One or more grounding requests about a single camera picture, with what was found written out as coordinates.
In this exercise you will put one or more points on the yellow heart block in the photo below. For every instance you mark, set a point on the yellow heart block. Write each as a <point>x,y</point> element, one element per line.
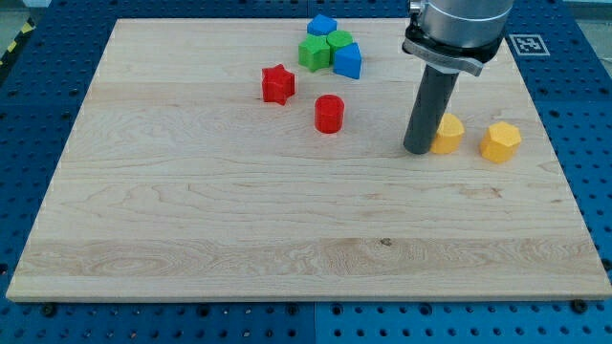
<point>448,136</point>

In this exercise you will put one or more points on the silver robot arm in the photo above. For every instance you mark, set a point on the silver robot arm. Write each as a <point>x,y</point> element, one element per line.
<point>456,36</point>

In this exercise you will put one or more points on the white fiducial marker tag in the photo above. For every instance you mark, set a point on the white fiducial marker tag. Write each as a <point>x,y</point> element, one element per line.
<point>529,44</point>

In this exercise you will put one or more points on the blue pentagon block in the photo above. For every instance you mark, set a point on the blue pentagon block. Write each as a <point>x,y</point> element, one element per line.
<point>321,25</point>

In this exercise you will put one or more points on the blue triangle block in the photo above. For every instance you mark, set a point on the blue triangle block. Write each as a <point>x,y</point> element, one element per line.
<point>347,61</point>

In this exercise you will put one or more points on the black bolt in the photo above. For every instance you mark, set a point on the black bolt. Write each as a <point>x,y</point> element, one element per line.
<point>48,310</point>
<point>579,306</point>

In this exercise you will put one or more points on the black bolt right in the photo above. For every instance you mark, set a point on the black bolt right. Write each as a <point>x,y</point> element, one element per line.
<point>579,306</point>

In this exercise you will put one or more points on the red star block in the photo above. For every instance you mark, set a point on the red star block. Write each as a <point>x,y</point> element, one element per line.
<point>278,84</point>

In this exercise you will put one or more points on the wooden board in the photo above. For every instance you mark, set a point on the wooden board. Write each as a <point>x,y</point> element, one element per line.
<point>178,183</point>

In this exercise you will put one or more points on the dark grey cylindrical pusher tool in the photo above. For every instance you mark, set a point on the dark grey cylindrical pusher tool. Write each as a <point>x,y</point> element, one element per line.
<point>431,102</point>

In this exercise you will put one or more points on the black bolt left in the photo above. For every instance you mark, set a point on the black bolt left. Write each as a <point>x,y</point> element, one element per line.
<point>48,310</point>

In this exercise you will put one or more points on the green cylinder block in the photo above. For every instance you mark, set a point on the green cylinder block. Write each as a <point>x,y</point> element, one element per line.
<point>336,40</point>

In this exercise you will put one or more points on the yellow hexagon block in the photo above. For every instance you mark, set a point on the yellow hexagon block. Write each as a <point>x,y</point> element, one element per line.
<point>500,142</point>

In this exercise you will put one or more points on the green star block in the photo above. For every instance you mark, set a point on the green star block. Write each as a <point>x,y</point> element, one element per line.
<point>314,52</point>

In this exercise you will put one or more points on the red cylinder block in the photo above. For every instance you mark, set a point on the red cylinder block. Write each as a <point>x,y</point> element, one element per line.
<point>329,111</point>

